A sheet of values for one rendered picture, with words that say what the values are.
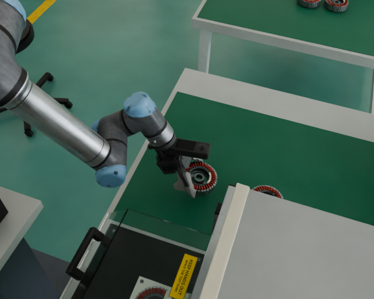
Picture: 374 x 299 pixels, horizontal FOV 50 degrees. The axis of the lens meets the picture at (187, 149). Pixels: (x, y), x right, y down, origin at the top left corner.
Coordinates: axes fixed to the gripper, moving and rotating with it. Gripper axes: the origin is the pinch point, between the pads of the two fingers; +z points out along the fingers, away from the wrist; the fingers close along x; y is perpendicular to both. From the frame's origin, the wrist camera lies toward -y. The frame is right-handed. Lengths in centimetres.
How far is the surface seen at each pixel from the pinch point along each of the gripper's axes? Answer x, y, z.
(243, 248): 45, -35, -37
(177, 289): 44, -15, -20
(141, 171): -3.5, 21.0, -4.1
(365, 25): -111, -48, 34
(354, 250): 42, -49, -30
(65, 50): -146, 148, 10
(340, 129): -39, -37, 28
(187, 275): 40.8, -15.7, -19.5
